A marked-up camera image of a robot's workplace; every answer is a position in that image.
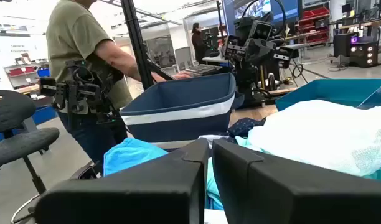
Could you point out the person's forearm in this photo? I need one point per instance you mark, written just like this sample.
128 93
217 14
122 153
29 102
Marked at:
122 60

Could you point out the bright blue towel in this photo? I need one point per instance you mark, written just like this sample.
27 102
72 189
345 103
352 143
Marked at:
131 154

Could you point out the black background robot arm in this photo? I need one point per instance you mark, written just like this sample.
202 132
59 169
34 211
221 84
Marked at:
84 90

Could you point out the aqua fleece cloth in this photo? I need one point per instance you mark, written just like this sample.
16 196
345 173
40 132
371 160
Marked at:
213 186

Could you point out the white equipment cabinet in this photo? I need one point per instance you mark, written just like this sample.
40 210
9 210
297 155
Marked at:
0 62

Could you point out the black computer tower lit fans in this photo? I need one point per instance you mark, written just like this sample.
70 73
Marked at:
363 56

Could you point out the light grey patterned cloth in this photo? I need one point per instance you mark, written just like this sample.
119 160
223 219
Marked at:
212 138

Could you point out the person's hand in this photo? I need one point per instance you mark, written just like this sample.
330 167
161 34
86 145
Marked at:
181 75

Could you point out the person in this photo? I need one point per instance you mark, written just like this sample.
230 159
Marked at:
75 34
198 43

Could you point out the shelf with red bins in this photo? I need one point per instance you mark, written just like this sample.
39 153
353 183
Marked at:
315 14

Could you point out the black metal rig frame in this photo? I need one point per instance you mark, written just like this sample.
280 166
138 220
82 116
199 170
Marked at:
136 37

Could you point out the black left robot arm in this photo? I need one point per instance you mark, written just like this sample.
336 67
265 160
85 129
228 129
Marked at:
249 77

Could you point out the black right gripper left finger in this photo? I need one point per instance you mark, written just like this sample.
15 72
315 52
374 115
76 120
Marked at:
131 199

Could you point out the computer monitor blue screen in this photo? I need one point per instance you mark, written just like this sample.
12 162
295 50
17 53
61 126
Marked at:
290 12

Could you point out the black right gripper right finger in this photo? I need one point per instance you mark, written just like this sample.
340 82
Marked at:
302 199

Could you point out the teal plastic tray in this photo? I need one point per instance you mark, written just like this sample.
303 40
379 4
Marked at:
302 93

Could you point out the black computer keyboard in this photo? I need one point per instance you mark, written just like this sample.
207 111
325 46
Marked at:
203 69

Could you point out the navy fabric bin white stripe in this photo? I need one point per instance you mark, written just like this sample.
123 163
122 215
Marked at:
178 124

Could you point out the white mesh cloth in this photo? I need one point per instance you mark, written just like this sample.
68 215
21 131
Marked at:
318 137

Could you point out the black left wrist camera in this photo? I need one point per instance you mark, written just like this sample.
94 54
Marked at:
261 30

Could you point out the navy dotted cloth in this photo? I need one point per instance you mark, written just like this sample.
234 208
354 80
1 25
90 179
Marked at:
245 126

